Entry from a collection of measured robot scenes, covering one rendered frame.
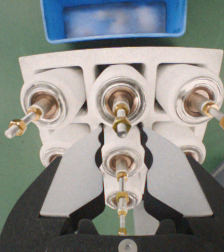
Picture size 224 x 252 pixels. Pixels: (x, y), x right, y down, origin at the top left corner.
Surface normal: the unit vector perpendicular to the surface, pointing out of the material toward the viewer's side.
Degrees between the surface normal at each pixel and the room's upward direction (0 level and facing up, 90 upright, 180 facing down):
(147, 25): 0
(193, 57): 0
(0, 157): 0
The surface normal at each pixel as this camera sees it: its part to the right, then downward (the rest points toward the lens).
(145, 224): -0.04, -0.88
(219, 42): -0.04, 0.47
